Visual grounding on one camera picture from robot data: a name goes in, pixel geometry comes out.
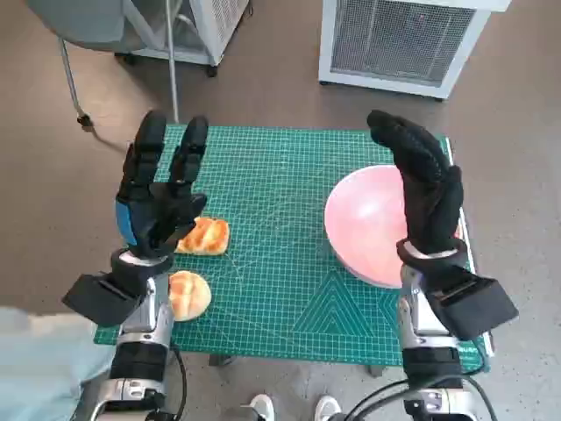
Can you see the round toy bread bun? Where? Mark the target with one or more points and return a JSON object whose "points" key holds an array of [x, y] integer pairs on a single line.
{"points": [[188, 296]]}

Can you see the grey chair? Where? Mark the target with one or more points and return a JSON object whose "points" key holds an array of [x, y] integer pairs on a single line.
{"points": [[79, 17]]}

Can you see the white cabinet on casters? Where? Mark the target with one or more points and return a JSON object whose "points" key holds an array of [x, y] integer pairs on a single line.
{"points": [[219, 26]]}

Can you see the oblong toy bread loaf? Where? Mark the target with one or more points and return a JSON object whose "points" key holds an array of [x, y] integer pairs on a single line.
{"points": [[206, 237]]}

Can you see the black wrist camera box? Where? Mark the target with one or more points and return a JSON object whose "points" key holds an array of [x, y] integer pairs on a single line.
{"points": [[101, 298], [482, 302]]}

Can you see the white shoe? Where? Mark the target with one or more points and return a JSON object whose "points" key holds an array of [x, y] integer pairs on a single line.
{"points": [[263, 408], [328, 408]]}

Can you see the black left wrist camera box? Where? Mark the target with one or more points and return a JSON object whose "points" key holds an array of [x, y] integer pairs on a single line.
{"points": [[101, 298]]}

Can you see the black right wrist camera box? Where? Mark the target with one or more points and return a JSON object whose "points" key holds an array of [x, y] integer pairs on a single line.
{"points": [[482, 302]]}

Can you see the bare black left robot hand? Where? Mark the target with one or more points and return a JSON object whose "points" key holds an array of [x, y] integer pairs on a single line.
{"points": [[144, 210]]}

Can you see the grey table foot bracket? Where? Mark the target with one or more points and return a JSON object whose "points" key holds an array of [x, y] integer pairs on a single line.
{"points": [[378, 371]]}

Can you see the green cutting mat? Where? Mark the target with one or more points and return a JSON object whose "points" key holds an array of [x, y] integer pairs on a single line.
{"points": [[271, 219]]}

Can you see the pink bowl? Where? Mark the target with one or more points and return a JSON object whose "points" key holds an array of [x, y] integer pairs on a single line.
{"points": [[364, 219]]}

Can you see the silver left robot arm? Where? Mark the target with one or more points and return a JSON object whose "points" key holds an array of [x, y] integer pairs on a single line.
{"points": [[149, 324]]}

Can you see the thin metal pole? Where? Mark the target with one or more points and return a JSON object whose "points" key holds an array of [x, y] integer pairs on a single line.
{"points": [[172, 66]]}

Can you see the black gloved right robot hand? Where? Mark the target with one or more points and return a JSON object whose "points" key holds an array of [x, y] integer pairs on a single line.
{"points": [[429, 197]]}

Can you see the large white mesh cabinet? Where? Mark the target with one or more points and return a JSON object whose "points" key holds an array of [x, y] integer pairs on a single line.
{"points": [[394, 44]]}

